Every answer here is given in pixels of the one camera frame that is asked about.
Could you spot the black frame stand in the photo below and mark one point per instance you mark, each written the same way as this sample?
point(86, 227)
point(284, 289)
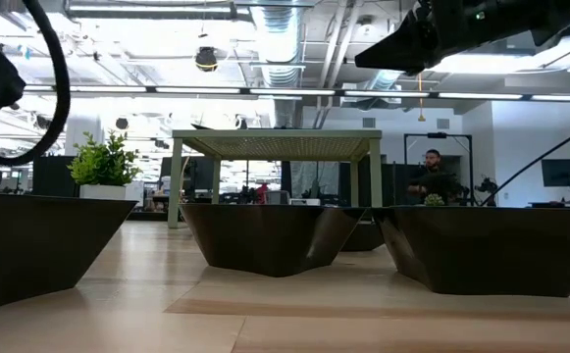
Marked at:
point(436, 135)

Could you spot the yellow hanging pendant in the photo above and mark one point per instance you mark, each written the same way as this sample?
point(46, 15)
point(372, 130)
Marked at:
point(420, 98)

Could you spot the black office partition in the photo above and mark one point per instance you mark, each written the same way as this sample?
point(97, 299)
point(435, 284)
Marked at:
point(54, 176)

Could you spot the dark desk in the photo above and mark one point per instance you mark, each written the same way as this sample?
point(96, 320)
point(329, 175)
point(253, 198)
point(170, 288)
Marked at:
point(564, 204)

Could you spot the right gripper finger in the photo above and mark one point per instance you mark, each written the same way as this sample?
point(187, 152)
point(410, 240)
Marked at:
point(397, 51)

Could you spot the green plant in white pot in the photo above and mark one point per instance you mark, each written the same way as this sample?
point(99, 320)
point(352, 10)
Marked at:
point(103, 162)

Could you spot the black hanging spotlight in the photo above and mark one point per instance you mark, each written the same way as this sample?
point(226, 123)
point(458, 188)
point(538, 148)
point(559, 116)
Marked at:
point(206, 59)

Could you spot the small green succulent plant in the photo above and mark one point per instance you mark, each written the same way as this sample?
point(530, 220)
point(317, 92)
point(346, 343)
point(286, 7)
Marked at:
point(434, 200)

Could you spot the pale green metal rack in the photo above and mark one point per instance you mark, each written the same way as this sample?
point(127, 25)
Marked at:
point(279, 144)

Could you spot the person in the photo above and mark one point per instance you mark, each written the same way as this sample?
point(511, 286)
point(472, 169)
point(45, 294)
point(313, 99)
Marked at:
point(431, 176)

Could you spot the silver ventilation duct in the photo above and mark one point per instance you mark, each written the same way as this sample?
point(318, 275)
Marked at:
point(277, 44)

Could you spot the black angular plate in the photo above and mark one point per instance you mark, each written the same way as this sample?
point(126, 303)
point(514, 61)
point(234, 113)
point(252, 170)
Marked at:
point(265, 240)
point(485, 250)
point(34, 245)

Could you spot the long ceiling light bar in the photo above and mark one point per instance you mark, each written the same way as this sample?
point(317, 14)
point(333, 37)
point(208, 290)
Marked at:
point(289, 91)

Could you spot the dark wall monitor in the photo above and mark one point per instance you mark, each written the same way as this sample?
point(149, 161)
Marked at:
point(561, 172)

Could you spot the red object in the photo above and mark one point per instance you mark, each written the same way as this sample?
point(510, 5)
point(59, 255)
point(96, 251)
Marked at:
point(262, 192)

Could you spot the small black shaped plate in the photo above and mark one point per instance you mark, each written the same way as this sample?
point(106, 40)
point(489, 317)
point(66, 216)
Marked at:
point(363, 237)

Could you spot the thin black rod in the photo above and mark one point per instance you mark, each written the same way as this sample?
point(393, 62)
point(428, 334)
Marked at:
point(539, 159)

